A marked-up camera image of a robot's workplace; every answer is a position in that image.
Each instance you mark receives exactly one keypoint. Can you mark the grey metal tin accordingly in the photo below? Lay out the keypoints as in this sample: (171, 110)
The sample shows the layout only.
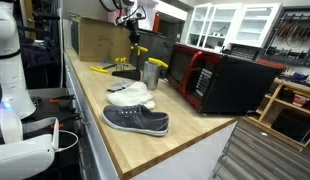
(151, 75)

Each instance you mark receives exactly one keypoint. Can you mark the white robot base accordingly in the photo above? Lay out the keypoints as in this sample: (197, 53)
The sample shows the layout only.
(27, 150)

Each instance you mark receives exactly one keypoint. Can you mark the black orange clamp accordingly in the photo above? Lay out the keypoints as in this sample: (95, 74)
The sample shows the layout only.
(56, 100)

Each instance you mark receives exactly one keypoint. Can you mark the yellow hex key in stand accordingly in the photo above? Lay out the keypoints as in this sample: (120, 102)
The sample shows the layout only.
(117, 60)
(122, 63)

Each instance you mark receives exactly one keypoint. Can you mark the dark grey felt panel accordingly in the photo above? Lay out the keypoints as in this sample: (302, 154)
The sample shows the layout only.
(158, 46)

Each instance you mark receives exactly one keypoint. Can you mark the white glass cabinet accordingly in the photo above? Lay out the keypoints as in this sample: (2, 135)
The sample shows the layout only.
(219, 26)

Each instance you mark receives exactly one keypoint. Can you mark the wooden shelf unit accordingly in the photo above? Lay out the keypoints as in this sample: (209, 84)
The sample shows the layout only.
(285, 113)

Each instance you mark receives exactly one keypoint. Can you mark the dark grey sneaker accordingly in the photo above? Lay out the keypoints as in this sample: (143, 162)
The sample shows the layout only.
(136, 118)

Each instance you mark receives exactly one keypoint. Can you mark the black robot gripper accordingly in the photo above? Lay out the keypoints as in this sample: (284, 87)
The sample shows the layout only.
(132, 26)

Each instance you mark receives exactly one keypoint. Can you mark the grey ribbed cloth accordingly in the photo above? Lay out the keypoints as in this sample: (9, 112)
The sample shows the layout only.
(120, 85)

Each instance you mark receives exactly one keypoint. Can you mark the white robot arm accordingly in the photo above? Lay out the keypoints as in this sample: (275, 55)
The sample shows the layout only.
(130, 12)

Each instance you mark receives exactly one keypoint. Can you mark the red black microwave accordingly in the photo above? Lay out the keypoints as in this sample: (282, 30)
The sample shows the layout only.
(219, 83)

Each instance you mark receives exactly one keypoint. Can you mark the yellow T-handle hex key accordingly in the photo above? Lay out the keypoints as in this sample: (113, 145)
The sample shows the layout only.
(136, 51)

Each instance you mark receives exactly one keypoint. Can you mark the black wedge key stand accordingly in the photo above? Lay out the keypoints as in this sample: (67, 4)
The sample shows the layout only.
(129, 74)

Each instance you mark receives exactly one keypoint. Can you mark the large yellow T-handle wrench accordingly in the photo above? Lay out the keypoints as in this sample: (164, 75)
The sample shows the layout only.
(102, 70)

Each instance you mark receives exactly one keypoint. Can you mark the white terry towel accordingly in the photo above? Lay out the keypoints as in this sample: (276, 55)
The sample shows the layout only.
(135, 94)

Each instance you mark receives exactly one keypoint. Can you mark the cardboard box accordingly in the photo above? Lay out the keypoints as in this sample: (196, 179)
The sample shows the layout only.
(95, 40)

